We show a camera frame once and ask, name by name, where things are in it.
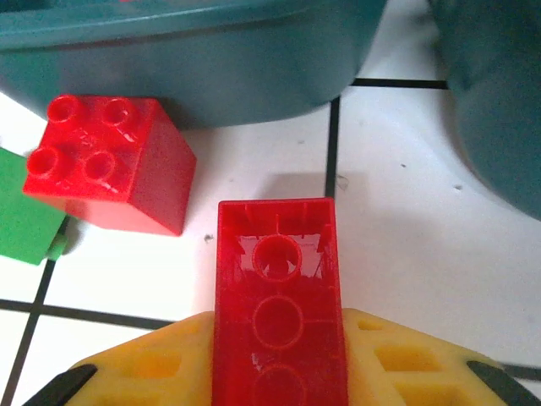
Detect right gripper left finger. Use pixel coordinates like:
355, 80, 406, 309
20, 310, 216, 406

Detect long red lego brick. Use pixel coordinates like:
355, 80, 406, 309
212, 197, 350, 406

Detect teal plastic bin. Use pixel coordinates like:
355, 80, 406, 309
0, 0, 388, 130
429, 0, 541, 223

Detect green lego brick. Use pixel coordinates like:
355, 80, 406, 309
0, 145, 71, 266

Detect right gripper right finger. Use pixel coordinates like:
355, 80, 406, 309
344, 307, 541, 406

